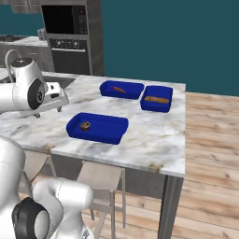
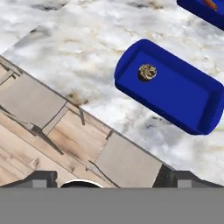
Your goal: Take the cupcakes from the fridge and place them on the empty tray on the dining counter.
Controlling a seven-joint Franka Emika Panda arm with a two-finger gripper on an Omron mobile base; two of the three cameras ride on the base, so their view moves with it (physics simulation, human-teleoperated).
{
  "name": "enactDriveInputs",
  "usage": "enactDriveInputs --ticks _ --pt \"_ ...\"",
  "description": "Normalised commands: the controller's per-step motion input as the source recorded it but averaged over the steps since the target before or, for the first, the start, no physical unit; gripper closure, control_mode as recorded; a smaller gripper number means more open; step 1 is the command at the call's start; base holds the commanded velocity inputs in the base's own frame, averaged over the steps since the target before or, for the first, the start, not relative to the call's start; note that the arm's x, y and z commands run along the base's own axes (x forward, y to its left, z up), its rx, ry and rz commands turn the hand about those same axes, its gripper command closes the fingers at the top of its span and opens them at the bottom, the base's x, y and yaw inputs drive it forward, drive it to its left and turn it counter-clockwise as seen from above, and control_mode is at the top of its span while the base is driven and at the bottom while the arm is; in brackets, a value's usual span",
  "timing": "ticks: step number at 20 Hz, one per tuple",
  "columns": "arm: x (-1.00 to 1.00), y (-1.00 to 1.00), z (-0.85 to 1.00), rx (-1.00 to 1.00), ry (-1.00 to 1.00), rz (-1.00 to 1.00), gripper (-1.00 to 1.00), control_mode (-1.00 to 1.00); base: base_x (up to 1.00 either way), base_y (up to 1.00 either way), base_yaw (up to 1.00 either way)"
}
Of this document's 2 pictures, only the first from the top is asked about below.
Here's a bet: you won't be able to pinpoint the orange elongated food piece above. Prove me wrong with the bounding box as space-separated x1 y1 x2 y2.
112 86 127 94

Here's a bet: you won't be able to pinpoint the grey tall appliance cabinet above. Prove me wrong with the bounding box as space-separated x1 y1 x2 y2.
38 0 105 77

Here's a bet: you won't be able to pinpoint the black hob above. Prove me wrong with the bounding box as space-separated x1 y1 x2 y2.
0 35 30 43

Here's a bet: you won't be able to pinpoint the blue tray with orange food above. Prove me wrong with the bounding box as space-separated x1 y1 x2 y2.
99 79 145 101

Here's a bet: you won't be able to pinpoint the grey lower cabinet run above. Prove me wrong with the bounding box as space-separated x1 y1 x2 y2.
0 36 56 73

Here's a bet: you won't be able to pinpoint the black and silver oven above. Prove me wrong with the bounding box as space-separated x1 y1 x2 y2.
46 33 94 76

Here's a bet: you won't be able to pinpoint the small grey countertop appliance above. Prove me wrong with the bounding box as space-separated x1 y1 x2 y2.
36 27 48 41

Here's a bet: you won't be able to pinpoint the blue tray with bread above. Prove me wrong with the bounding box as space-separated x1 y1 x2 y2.
139 85 174 113

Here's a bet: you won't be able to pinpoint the grey upper cupboards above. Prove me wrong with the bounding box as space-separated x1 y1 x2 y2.
8 0 43 15

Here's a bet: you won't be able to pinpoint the brown bread loaf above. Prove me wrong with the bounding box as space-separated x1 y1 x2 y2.
144 95 171 105

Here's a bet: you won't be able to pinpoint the black microwave oven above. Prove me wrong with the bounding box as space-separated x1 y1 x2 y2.
41 4 90 35

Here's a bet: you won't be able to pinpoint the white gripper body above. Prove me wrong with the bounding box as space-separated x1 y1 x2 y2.
20 88 70 119

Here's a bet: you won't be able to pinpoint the silver curved sink tap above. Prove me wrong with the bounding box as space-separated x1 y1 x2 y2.
4 49 23 84

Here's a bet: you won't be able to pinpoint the brown glazed donut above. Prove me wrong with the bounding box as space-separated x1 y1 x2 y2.
80 121 91 132

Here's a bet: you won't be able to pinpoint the grey sink basin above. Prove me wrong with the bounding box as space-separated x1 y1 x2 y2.
40 74 77 91

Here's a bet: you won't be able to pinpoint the beige wooden stool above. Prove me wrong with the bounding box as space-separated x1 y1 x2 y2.
18 150 59 198
76 161 127 239

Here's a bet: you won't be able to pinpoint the blue tray with donut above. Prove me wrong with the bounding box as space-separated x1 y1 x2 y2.
65 112 130 146

